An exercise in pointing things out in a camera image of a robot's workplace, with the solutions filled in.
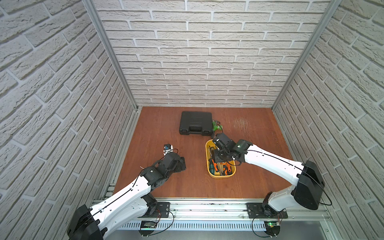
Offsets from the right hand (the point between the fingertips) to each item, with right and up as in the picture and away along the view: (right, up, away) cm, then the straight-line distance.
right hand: (216, 156), depth 81 cm
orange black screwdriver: (0, -7, +4) cm, 8 cm away
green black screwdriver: (-2, -7, +4) cm, 9 cm away
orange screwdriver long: (+8, -7, +5) cm, 11 cm away
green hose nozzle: (+3, +17, +23) cm, 29 cm away
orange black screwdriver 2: (+5, -9, +4) cm, 11 cm away
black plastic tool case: (-12, +19, +21) cm, 31 cm away
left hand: (-21, -1, 0) cm, 21 cm away
